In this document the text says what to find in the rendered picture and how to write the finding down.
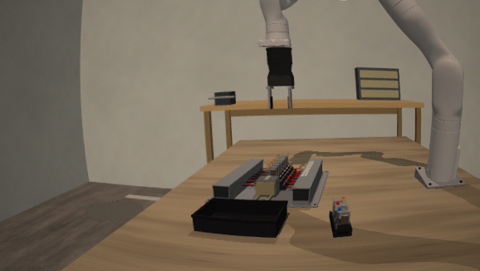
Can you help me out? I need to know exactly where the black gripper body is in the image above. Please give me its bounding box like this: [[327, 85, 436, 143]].
[[259, 32, 295, 86]]

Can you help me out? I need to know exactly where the black open-top tray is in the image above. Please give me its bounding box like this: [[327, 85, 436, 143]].
[[191, 198, 288, 238]]

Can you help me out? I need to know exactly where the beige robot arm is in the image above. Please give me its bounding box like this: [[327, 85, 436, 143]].
[[259, 0, 464, 182]]

